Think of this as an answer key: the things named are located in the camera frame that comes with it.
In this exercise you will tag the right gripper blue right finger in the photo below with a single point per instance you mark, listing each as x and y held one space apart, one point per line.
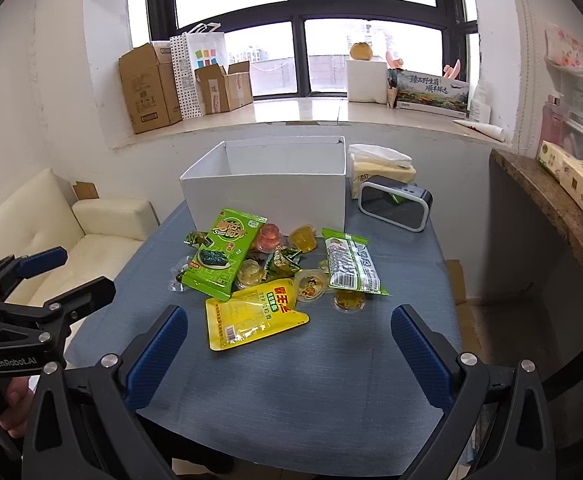
431 358

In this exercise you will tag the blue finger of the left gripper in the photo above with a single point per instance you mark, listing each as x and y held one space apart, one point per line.
40 263
81 301

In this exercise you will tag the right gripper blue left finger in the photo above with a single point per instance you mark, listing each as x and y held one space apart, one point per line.
149 355

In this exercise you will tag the green seaweed snack bag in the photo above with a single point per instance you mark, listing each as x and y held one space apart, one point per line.
214 266

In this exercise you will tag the yellow snack pouch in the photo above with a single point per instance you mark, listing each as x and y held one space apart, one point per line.
252 314

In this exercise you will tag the clear jelly cup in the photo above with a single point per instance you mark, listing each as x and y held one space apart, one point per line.
249 274

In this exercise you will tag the green white candy bag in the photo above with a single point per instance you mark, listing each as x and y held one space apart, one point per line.
350 265

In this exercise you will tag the orange lid jelly cup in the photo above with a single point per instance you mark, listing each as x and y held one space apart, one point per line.
311 284

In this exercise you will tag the pink jelly cup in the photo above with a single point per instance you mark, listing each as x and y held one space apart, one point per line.
268 239

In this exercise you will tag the yellow jelly cup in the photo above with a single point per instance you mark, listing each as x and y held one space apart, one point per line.
303 239

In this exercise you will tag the green peas snack packet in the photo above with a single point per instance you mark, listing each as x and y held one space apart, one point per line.
195 238

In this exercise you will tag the cream leather sofa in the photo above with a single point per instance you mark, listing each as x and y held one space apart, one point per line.
100 236

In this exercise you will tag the amber jelly cup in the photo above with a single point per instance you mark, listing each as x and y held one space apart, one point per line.
349 301

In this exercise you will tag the small green snack packet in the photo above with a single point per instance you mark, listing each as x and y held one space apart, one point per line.
284 262

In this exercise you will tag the black silver bluetooth speaker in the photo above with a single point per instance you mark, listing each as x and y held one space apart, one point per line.
401 204

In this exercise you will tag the brown stone side counter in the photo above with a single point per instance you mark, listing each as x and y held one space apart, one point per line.
551 199

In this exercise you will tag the white open storage box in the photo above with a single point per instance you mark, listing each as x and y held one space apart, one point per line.
291 180

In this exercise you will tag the yellow tissue pack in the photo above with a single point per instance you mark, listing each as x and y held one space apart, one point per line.
367 161

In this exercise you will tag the tall brown cardboard box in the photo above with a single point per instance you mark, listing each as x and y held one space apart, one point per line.
147 81

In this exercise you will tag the beige tissue box on counter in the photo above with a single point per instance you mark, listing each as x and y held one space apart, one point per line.
565 168

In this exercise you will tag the open small cardboard box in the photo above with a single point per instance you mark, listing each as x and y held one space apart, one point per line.
225 90

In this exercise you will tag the white dotted paper bag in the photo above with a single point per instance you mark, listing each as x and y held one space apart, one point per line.
202 46

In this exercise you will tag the landscape printed gift box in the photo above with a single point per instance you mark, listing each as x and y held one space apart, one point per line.
427 93

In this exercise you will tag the clear plastic drawer organizer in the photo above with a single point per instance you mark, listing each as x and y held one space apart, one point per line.
564 60

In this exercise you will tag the white foam box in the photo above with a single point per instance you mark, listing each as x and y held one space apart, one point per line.
367 81

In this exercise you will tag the orange pumpkin ornament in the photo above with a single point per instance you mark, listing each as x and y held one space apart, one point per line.
361 51

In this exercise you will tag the black window frame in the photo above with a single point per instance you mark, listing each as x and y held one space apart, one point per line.
299 47

